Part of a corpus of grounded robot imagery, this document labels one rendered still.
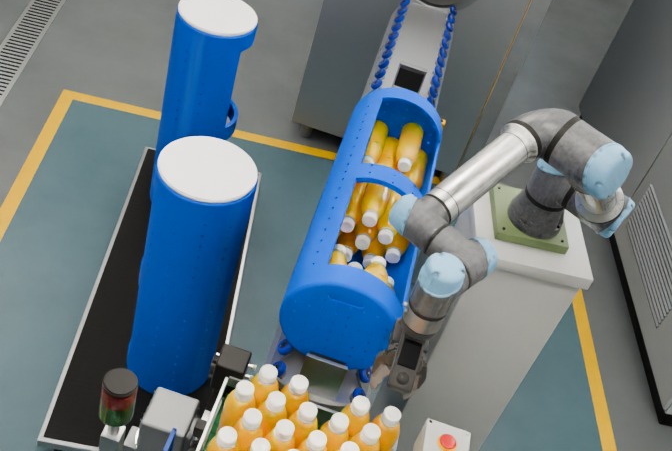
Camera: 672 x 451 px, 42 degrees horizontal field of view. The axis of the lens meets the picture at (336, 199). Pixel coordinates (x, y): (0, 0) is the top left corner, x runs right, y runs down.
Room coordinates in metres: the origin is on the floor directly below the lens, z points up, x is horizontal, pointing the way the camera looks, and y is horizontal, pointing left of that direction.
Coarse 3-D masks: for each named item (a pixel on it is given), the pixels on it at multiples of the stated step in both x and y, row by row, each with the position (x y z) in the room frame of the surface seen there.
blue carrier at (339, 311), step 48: (384, 96) 2.21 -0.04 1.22; (432, 144) 2.25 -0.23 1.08; (336, 192) 1.75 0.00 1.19; (336, 240) 1.55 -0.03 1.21; (288, 288) 1.43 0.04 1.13; (336, 288) 1.39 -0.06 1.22; (384, 288) 1.44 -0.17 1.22; (288, 336) 1.39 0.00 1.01; (336, 336) 1.39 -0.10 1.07; (384, 336) 1.39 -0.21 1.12
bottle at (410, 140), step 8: (408, 128) 2.21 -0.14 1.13; (416, 128) 2.22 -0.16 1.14; (400, 136) 2.19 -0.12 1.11; (408, 136) 2.17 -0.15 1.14; (416, 136) 2.18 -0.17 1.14; (400, 144) 2.13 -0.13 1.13; (408, 144) 2.13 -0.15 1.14; (416, 144) 2.14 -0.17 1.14; (400, 152) 2.10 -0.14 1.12; (408, 152) 2.10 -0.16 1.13; (416, 152) 2.11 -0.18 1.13; (416, 160) 2.11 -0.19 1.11
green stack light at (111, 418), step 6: (102, 408) 0.92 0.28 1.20; (132, 408) 0.94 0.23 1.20; (102, 414) 0.92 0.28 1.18; (108, 414) 0.92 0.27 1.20; (114, 414) 0.92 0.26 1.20; (120, 414) 0.92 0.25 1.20; (126, 414) 0.93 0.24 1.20; (132, 414) 0.95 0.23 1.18; (102, 420) 0.92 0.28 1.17; (108, 420) 0.92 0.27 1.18; (114, 420) 0.92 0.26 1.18; (120, 420) 0.92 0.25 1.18; (126, 420) 0.93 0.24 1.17; (114, 426) 0.92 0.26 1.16; (120, 426) 0.92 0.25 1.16
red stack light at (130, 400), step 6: (102, 384) 0.94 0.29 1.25; (102, 390) 0.93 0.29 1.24; (102, 396) 0.93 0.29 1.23; (108, 396) 0.92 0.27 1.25; (132, 396) 0.94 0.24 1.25; (102, 402) 0.93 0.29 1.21; (108, 402) 0.92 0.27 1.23; (114, 402) 0.92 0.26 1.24; (120, 402) 0.92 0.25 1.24; (126, 402) 0.93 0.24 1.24; (132, 402) 0.94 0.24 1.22; (108, 408) 0.92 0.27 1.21; (114, 408) 0.92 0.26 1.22; (120, 408) 0.92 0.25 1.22; (126, 408) 0.93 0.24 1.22
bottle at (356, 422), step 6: (348, 408) 1.21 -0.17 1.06; (348, 414) 1.19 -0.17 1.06; (354, 414) 1.19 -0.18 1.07; (366, 414) 1.20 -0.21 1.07; (354, 420) 1.18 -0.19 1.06; (360, 420) 1.19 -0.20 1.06; (366, 420) 1.20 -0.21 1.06; (348, 426) 1.18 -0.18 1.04; (354, 426) 1.18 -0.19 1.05; (360, 426) 1.18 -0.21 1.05; (354, 432) 1.18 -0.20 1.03
